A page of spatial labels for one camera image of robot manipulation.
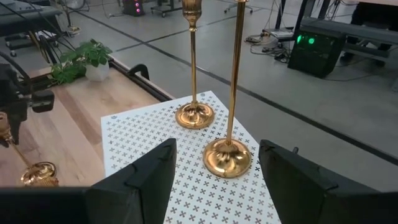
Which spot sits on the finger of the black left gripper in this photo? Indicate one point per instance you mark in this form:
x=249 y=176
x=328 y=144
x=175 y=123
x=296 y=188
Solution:
x=16 y=132
x=3 y=143

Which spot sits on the black table edge rail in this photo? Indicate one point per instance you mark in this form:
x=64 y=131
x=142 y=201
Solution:
x=146 y=85

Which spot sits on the grey office chair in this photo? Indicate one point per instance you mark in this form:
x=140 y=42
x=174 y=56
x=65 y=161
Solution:
x=237 y=6

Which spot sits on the tallest gold candlestick holder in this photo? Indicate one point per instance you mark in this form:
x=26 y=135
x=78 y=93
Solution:
x=227 y=158

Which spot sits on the dark grey workbench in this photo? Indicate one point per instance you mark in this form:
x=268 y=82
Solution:
x=25 y=15

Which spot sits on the white plant pot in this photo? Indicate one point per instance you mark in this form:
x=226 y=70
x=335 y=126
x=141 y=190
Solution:
x=98 y=73

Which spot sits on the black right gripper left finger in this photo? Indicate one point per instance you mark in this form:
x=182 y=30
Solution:
x=124 y=199

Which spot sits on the green leafy plant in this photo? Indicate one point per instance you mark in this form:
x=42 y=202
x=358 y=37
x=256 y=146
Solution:
x=90 y=53

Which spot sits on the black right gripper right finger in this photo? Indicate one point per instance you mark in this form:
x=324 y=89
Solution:
x=311 y=196

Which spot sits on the medium gold candlestick holder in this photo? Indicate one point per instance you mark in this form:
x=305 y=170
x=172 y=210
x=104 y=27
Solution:
x=194 y=116

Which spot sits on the black computer tower pink lights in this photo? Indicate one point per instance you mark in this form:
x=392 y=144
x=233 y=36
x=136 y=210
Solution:
x=132 y=9

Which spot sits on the black computer tower green lights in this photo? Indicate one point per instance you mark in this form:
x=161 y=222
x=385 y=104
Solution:
x=317 y=59

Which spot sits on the shortest slim gold candlestick holder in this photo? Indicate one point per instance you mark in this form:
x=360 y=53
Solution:
x=38 y=174

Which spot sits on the white perforated riser stand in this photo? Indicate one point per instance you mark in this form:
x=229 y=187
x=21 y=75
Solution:
x=140 y=140

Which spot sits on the black rolling standing desk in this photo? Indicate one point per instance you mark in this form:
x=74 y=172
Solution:
x=168 y=8

